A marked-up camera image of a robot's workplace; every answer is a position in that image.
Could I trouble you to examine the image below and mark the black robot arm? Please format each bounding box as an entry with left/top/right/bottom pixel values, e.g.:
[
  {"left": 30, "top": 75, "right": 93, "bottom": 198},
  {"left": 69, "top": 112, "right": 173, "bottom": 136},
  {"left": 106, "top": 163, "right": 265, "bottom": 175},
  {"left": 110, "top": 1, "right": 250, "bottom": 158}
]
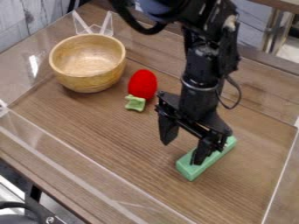
[{"left": 109, "top": 0, "right": 241, "bottom": 165}]

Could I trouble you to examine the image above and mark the wooden brown bowl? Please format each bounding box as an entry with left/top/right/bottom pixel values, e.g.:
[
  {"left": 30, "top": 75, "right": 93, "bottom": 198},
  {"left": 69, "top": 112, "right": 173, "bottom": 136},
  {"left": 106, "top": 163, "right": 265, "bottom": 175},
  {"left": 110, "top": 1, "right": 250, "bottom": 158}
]
[{"left": 50, "top": 34, "right": 127, "bottom": 93}]

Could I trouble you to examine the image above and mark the clear acrylic front barrier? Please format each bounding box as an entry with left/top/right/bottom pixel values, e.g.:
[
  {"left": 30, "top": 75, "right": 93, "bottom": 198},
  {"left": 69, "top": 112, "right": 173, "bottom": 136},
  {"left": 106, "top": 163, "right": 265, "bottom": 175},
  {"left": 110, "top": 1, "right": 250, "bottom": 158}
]
[{"left": 0, "top": 101, "right": 195, "bottom": 224}]

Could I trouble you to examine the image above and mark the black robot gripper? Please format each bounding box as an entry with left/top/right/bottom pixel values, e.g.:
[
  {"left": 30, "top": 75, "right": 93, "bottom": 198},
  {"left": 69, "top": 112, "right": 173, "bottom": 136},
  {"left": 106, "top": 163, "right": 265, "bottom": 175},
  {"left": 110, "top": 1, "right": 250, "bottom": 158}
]
[{"left": 155, "top": 91, "right": 233, "bottom": 165}]

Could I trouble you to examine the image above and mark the black table frame leg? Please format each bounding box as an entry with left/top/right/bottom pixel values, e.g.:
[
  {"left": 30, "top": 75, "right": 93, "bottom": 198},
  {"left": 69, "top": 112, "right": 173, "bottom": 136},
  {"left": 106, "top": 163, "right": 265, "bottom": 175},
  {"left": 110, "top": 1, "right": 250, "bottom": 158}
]
[{"left": 0, "top": 183, "right": 69, "bottom": 224}]

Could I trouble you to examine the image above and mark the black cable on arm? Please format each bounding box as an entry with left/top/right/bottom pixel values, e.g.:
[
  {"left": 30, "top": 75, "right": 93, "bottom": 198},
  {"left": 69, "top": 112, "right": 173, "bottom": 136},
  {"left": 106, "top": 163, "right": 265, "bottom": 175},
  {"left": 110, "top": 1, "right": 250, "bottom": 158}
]
[{"left": 215, "top": 74, "right": 243, "bottom": 110}]

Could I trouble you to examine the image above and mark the green rectangular block stick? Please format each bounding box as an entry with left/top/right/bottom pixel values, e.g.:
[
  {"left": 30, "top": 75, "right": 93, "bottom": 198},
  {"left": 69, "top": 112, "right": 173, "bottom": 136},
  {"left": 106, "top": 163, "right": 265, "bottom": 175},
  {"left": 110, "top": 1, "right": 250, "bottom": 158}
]
[{"left": 175, "top": 136, "right": 238, "bottom": 181}]

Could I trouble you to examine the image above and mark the red plush strawberry toy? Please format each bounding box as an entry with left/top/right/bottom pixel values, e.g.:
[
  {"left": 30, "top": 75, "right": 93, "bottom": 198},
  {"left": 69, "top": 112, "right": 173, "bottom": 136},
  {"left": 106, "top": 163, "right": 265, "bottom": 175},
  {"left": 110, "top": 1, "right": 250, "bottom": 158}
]
[{"left": 126, "top": 69, "right": 158, "bottom": 112}]

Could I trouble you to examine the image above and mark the metal table leg background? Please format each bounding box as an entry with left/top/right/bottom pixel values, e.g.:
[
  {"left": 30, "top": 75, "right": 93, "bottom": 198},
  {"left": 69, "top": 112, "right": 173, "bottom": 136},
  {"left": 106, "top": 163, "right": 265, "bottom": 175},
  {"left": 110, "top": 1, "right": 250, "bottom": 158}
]
[{"left": 262, "top": 9, "right": 295, "bottom": 55}]

